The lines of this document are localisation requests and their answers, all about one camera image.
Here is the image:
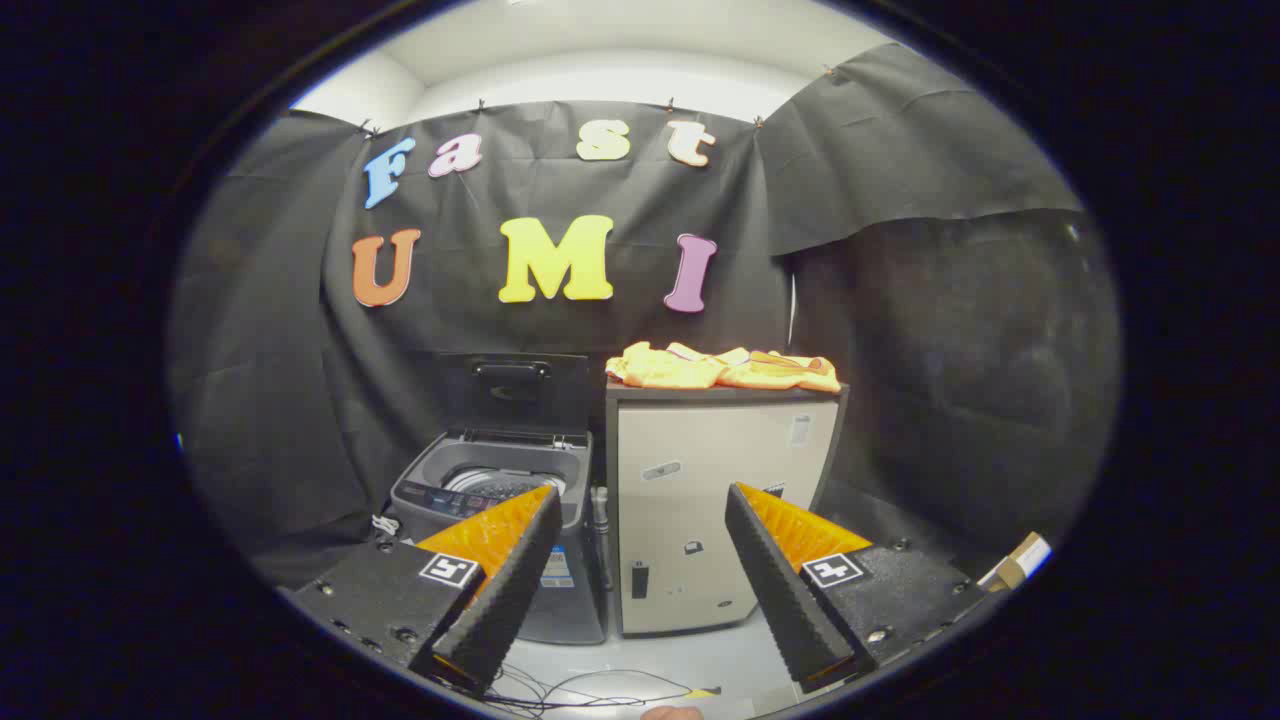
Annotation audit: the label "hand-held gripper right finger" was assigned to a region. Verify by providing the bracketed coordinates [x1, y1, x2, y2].
[724, 482, 993, 695]

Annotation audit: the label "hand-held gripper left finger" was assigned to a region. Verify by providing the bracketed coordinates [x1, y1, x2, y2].
[283, 485, 564, 696]

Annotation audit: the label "grey washing machine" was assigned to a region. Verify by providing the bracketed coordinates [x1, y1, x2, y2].
[388, 430, 609, 646]

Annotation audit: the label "orange polo shirt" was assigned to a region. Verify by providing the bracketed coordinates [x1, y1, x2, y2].
[605, 341, 843, 394]

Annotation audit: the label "beige cabinet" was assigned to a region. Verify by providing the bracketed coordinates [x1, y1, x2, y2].
[604, 378, 851, 638]

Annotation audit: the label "cardboard box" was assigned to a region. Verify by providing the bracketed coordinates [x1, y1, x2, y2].
[978, 532, 1053, 593]

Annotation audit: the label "grey washer hose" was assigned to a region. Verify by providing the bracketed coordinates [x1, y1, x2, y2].
[590, 485, 613, 591]

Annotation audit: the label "black floor cables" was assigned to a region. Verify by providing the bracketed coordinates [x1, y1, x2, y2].
[490, 665, 721, 716]

